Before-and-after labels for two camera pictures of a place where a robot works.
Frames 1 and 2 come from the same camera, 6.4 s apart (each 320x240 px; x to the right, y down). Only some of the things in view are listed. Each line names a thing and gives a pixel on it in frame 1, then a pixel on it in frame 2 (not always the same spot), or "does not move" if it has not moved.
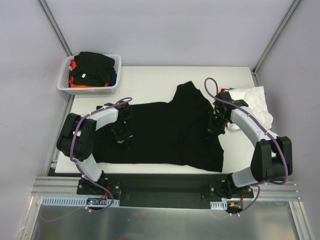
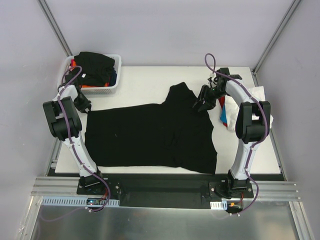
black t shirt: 174,133 does not move
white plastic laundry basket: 63,82 does not move
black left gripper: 122,136 -> 83,104
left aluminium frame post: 46,10 does not move
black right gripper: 216,127 -> 206,96
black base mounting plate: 165,190 does not move
